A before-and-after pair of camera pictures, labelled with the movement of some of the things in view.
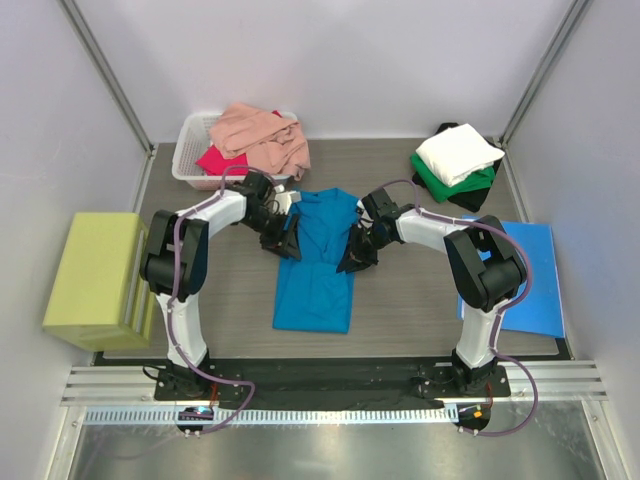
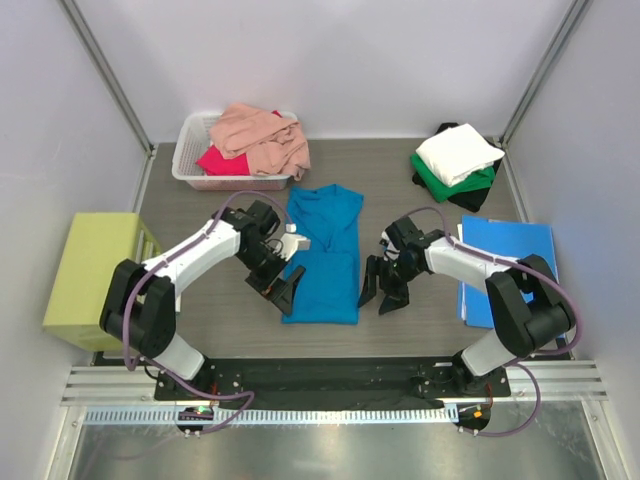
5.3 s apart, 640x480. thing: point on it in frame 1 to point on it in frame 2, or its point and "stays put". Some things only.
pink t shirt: [267, 139] stays put
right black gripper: [355, 251] to [397, 297]
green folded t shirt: [439, 190] stays put
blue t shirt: [312, 294] stays put
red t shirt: [214, 162] stays put
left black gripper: [276, 241] to [282, 292]
